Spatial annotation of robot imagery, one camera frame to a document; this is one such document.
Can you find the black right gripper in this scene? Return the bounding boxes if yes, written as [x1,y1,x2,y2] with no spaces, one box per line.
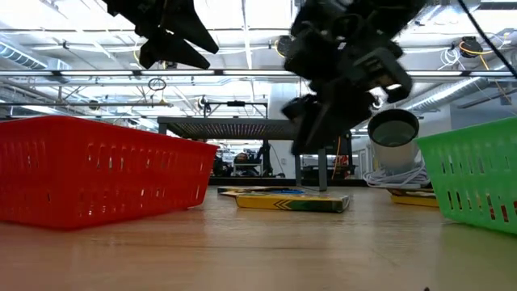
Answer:
[281,0,403,157]

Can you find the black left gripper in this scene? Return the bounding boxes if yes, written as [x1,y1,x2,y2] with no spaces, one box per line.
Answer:
[103,0,220,70]

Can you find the yellow green crayon box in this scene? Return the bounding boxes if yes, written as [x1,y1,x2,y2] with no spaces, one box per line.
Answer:
[235,193,351,214]

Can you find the yellow blue crayon box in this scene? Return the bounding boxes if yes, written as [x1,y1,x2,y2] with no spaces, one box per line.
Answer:
[216,186,307,199]

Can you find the red plastic basket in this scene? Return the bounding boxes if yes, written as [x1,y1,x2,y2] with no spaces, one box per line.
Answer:
[0,115,220,231]

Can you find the yellow orange crayon box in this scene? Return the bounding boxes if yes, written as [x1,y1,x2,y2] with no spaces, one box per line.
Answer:
[386,188,440,209]

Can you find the green plastic basket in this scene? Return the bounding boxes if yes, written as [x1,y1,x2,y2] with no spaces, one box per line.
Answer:
[415,116,517,237]

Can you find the white column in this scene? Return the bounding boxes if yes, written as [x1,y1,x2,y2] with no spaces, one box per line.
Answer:
[268,82,302,179]

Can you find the black background equipment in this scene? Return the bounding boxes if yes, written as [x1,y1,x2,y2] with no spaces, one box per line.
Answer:
[258,141,276,178]

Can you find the grey perforated metal shelf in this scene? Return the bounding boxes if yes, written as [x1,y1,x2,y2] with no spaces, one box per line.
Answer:
[157,116,329,192]

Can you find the long ceiling light rail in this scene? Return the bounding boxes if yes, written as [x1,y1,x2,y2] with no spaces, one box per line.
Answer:
[0,69,517,78]

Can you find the black ceiling cable reel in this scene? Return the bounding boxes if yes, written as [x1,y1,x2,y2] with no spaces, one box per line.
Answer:
[275,35,292,59]
[459,36,485,60]

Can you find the black background rig frame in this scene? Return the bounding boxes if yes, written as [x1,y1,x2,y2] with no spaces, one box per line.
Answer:
[204,99,270,120]

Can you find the white coiled cable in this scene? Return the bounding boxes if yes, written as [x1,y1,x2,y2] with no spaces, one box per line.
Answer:
[362,160,431,191]

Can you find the silver ventilation duct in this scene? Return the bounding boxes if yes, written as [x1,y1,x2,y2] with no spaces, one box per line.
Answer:
[403,76,517,115]

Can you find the black slack cable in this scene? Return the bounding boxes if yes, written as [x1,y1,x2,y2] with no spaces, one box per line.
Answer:
[456,0,517,78]

